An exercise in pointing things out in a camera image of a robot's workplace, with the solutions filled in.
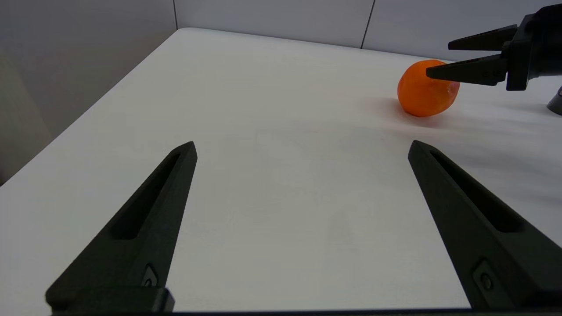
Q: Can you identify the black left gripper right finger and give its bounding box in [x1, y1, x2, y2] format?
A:
[408, 140, 562, 309]

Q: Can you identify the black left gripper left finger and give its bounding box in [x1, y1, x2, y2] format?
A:
[45, 141, 198, 310]

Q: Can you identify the orange fruit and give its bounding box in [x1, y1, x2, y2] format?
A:
[397, 60, 460, 118]

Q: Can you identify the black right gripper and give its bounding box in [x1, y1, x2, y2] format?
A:
[425, 4, 562, 92]

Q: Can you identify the black L'Oreal cosmetic tube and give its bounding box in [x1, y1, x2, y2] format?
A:
[547, 86, 562, 116]

